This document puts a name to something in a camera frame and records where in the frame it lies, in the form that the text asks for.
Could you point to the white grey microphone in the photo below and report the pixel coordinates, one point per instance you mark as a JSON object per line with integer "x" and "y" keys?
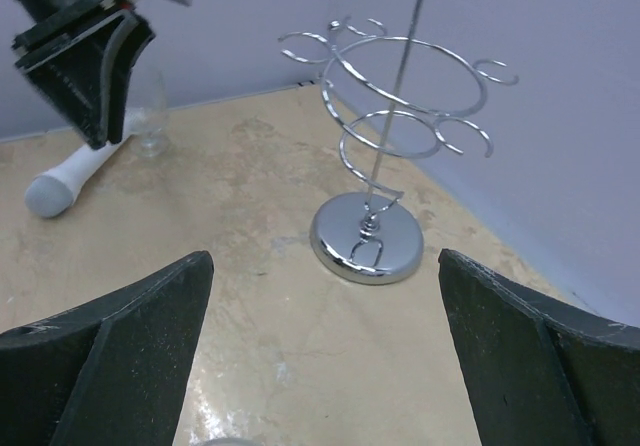
{"x": 54, "y": 191}

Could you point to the ribbed clear glass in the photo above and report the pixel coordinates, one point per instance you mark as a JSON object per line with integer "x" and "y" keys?
{"x": 228, "y": 441}

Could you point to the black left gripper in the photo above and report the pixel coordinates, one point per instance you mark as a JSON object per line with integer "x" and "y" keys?
{"x": 83, "y": 68}

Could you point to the chrome wine glass rack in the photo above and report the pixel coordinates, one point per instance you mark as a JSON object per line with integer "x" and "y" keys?
{"x": 368, "y": 237}

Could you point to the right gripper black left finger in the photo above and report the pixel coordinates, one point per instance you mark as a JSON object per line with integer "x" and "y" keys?
{"x": 112, "y": 371}

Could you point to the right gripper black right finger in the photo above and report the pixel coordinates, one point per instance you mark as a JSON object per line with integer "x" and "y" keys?
{"x": 537, "y": 370}

